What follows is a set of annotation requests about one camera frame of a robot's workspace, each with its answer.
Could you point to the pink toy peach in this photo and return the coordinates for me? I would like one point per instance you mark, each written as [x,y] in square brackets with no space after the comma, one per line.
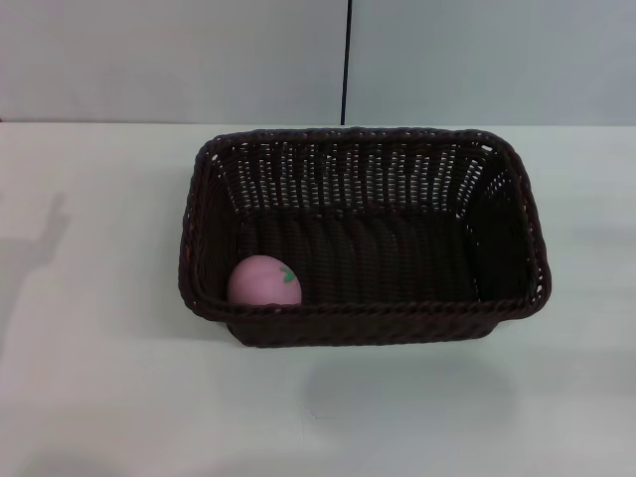
[263,283]

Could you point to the black woven plastic basket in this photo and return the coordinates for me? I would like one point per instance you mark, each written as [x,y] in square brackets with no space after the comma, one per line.
[377,278]

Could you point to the black vertical wall strip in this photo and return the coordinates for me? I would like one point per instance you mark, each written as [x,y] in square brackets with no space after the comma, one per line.
[346,59]

